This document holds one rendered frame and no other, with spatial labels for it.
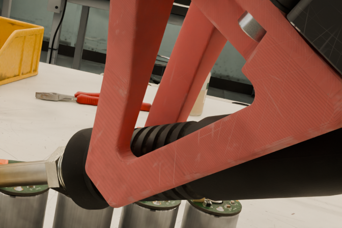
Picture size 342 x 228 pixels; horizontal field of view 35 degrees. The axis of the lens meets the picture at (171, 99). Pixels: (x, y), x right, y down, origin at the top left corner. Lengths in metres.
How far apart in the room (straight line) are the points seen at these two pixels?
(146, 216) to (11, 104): 0.34
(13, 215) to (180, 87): 0.10
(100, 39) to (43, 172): 4.61
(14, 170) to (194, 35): 0.08
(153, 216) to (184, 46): 0.09
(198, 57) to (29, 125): 0.35
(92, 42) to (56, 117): 4.28
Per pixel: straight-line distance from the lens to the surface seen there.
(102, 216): 0.23
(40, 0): 4.88
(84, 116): 0.54
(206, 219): 0.24
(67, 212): 0.23
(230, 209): 0.24
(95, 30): 4.78
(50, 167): 0.17
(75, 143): 0.16
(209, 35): 0.15
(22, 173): 0.18
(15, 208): 0.22
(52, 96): 0.58
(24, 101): 0.57
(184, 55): 0.16
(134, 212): 0.23
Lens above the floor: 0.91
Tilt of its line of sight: 13 degrees down
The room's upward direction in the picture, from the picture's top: 12 degrees clockwise
